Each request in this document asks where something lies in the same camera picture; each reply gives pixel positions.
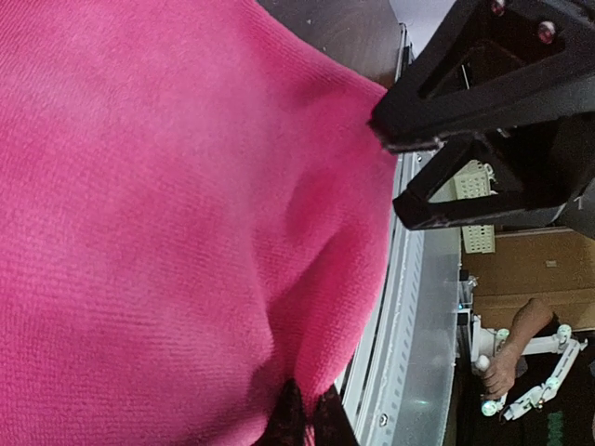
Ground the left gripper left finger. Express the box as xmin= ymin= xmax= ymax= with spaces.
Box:
xmin=259 ymin=379 xmax=307 ymax=446

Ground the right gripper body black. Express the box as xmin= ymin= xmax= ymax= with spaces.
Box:
xmin=487 ymin=112 xmax=594 ymax=228

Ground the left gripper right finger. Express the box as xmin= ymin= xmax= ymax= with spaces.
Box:
xmin=311 ymin=387 xmax=359 ymax=446

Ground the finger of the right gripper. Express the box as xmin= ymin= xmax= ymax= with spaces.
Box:
xmin=392 ymin=138 xmax=568 ymax=231
xmin=369 ymin=1 xmax=594 ymax=152

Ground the pink microfibre towel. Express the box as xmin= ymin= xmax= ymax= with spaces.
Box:
xmin=1 ymin=1 xmax=396 ymax=445

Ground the person forearm and hand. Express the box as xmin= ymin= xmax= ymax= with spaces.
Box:
xmin=482 ymin=298 xmax=554 ymax=400

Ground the white perforated box background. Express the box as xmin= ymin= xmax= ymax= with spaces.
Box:
xmin=453 ymin=160 xmax=498 ymax=255

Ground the aluminium front rail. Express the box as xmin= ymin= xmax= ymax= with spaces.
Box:
xmin=334 ymin=22 xmax=466 ymax=446

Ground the white teleoperation handle device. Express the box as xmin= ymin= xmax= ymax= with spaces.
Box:
xmin=469 ymin=316 xmax=588 ymax=422

